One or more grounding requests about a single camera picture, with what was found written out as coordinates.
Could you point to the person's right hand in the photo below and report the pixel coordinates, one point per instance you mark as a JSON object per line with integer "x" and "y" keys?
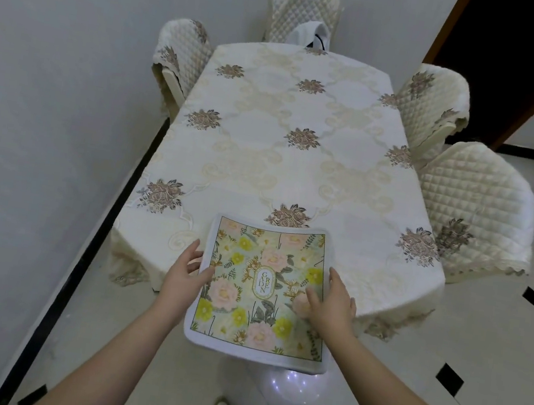
{"x": 333, "y": 313}

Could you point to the person's left hand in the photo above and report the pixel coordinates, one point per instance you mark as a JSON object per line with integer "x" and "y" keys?
{"x": 179, "y": 286}

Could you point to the person's left thumb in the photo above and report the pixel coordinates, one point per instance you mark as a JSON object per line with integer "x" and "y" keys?
{"x": 206, "y": 278}

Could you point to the person's right thumb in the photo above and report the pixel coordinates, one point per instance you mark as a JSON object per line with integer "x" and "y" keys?
{"x": 312, "y": 300}

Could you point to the floral printed table mat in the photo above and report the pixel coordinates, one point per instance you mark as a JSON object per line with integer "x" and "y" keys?
{"x": 251, "y": 316}

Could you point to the person's left forearm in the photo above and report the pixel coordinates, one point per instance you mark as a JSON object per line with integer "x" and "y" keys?
{"x": 110, "y": 366}

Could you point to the cream floral embroidered tablecloth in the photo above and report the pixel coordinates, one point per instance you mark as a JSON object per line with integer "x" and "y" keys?
{"x": 273, "y": 161}

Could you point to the chair with cream quilted cover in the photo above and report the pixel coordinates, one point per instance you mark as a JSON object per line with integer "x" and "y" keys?
{"x": 479, "y": 205}
{"x": 434, "y": 104}
{"x": 181, "y": 56}
{"x": 301, "y": 9}

